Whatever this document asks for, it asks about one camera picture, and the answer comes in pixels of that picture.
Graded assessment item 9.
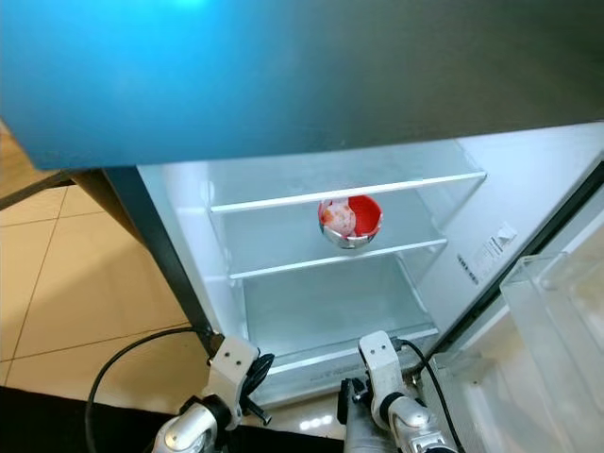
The silver fridge door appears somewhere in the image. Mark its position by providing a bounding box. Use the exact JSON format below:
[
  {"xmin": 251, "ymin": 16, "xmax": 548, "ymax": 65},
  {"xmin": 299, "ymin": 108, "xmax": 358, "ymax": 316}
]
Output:
[{"xmin": 420, "ymin": 160, "xmax": 604, "ymax": 453}]

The peeled orange with white pith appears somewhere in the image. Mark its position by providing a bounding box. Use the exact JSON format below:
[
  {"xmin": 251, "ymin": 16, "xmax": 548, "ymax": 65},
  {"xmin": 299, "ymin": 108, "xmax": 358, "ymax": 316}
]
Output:
[{"xmin": 321, "ymin": 203, "xmax": 356, "ymax": 238}]

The glass fridge shelf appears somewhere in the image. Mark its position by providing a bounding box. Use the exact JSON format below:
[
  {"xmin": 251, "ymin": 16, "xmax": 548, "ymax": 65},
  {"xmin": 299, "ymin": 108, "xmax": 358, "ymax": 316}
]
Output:
[
  {"xmin": 210, "ymin": 172, "xmax": 487, "ymax": 214},
  {"xmin": 226, "ymin": 238, "xmax": 447, "ymax": 280}
]

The white fridge rating label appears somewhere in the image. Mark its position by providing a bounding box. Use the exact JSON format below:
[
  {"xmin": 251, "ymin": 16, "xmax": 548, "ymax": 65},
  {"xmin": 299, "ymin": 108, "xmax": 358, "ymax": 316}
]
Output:
[{"xmin": 455, "ymin": 224, "xmax": 518, "ymax": 282}]

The clear fridge door bin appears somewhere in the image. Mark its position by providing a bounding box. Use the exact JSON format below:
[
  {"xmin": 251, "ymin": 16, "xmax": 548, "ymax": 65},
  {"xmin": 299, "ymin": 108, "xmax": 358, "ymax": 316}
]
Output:
[{"xmin": 498, "ymin": 247, "xmax": 604, "ymax": 378}]

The silver fridge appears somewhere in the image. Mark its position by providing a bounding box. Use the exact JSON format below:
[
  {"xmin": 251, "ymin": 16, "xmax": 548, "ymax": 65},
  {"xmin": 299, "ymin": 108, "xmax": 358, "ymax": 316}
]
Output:
[{"xmin": 0, "ymin": 0, "xmax": 604, "ymax": 407}]

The dark metal table leg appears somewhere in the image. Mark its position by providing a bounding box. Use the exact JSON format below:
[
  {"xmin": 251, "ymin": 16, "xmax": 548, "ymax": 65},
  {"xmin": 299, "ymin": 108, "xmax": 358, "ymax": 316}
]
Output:
[{"xmin": 71, "ymin": 170, "xmax": 190, "ymax": 317}]

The black floor mat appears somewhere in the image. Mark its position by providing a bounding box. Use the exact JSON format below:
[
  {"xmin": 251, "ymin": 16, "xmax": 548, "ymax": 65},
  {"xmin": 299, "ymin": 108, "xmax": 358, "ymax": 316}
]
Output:
[{"xmin": 0, "ymin": 385, "xmax": 341, "ymax": 453}]

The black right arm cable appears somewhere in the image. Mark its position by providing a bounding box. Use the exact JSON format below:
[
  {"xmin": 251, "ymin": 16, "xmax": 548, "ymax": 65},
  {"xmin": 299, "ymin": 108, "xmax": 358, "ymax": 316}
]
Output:
[{"xmin": 396, "ymin": 338, "xmax": 468, "ymax": 453}]

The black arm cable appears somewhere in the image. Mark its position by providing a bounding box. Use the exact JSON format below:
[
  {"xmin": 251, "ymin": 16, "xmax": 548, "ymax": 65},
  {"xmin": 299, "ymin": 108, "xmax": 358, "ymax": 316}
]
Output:
[
  {"xmin": 85, "ymin": 327, "xmax": 227, "ymax": 453},
  {"xmin": 396, "ymin": 338, "xmax": 468, "ymax": 453}
]

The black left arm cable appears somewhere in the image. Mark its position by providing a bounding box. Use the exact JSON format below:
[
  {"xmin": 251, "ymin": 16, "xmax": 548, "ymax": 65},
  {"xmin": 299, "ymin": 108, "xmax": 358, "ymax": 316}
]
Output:
[{"xmin": 85, "ymin": 327, "xmax": 227, "ymax": 453}]

